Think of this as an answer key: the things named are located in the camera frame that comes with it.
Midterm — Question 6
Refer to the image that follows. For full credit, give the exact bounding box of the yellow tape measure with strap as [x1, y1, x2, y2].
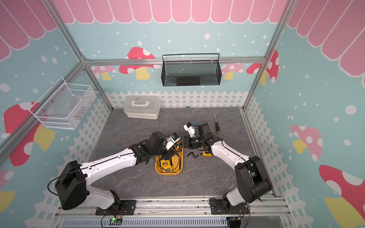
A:
[187, 151, 212, 159]

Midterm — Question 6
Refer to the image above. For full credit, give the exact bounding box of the yellow storage tray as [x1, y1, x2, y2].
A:
[155, 142, 183, 176]

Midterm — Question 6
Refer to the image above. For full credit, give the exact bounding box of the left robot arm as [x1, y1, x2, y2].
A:
[55, 132, 180, 213]

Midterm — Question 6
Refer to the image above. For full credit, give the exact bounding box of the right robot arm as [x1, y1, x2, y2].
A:
[182, 122, 273, 207]

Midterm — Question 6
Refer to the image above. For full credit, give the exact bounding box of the black orange screwdriver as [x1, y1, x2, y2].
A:
[214, 114, 221, 134]

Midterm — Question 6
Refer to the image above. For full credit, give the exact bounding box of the white plastic toolbox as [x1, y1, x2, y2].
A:
[123, 95, 162, 120]

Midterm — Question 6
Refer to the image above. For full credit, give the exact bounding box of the green led circuit board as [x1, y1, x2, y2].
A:
[108, 218, 123, 226]

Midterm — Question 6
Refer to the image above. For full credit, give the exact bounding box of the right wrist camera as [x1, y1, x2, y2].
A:
[183, 122, 196, 137]

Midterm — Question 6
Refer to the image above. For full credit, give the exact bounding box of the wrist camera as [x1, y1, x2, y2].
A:
[166, 133, 180, 150]
[183, 122, 196, 137]

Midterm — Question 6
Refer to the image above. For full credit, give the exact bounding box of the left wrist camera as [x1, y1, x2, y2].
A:
[166, 133, 180, 150]

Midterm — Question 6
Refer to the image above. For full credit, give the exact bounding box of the black mesh wall basket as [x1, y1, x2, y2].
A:
[161, 53, 222, 86]

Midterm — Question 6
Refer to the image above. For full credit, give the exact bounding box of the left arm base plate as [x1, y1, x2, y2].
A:
[96, 200, 137, 216]

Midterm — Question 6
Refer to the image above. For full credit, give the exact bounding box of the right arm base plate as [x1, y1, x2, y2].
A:
[209, 198, 249, 215]

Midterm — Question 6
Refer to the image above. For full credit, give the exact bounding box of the grey ribbed cable duct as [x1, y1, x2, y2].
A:
[57, 217, 228, 228]

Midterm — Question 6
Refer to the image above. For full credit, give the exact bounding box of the white wire wall basket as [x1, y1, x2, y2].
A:
[29, 78, 97, 130]

